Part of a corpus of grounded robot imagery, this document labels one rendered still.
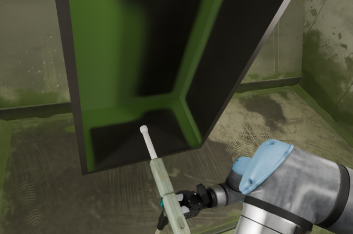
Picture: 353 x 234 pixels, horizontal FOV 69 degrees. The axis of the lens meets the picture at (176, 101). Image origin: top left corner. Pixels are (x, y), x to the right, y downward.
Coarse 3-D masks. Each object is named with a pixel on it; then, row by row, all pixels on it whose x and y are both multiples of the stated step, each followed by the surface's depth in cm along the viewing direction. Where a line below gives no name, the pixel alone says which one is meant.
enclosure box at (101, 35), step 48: (96, 0) 89; (144, 0) 95; (192, 0) 103; (240, 0) 91; (288, 0) 71; (96, 48) 105; (144, 48) 114; (192, 48) 125; (240, 48) 94; (96, 96) 129; (144, 96) 142; (192, 96) 137; (96, 144) 124; (144, 144) 130; (192, 144) 136
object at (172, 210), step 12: (144, 132) 111; (156, 156) 103; (156, 168) 98; (156, 180) 97; (168, 180) 95; (168, 192) 92; (168, 204) 89; (168, 216) 88; (180, 216) 85; (180, 228) 84
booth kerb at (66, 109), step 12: (240, 84) 239; (252, 84) 245; (264, 84) 252; (276, 84) 259; (288, 84) 266; (12, 108) 174; (24, 108) 177; (36, 108) 181; (48, 108) 184; (60, 108) 188
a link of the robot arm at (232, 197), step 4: (216, 184) 107; (220, 184) 106; (224, 184) 106; (224, 188) 103; (228, 188) 104; (228, 192) 102; (232, 192) 103; (236, 192) 102; (228, 196) 102; (232, 196) 103; (236, 196) 103; (240, 196) 104; (244, 196) 106; (228, 200) 102; (232, 200) 103; (236, 200) 104; (240, 200) 106; (228, 204) 103
